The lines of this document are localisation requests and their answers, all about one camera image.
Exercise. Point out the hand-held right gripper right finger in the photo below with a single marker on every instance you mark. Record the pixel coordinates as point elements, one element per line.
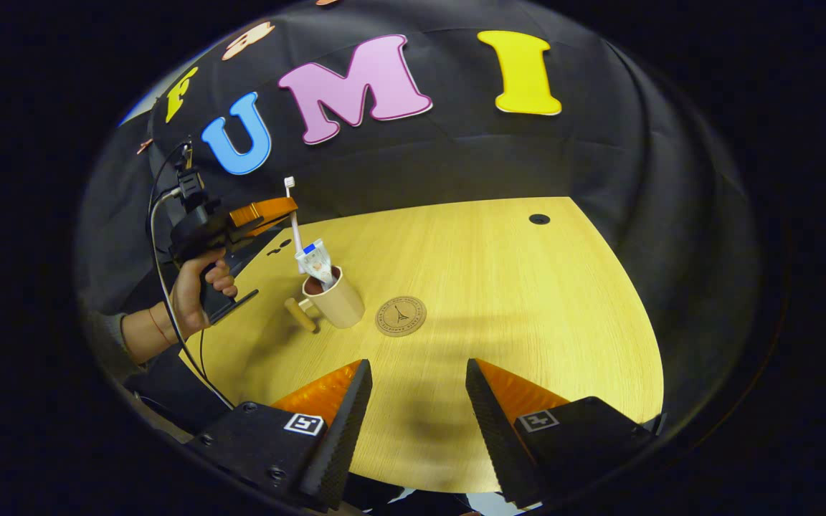
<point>495,430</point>

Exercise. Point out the yellow wooden desktop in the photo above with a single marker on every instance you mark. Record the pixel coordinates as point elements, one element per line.
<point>513,308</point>

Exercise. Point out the white toothbrush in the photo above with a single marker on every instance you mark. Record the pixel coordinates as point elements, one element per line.
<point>296,229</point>

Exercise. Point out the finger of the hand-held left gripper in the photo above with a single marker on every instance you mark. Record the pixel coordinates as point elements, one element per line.
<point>262,211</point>

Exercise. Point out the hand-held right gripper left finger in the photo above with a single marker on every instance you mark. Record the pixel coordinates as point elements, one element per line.
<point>348,437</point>

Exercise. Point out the round cork coaster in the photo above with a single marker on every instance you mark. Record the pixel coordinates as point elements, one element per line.
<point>401,316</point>

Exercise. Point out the copper cloth clamp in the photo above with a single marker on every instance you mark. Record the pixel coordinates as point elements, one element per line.
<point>144,146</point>

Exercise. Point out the white toothpaste tube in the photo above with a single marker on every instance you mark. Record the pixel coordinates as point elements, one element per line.
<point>316,261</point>

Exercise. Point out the black round desk grommet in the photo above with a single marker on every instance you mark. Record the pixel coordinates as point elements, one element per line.
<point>539,218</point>

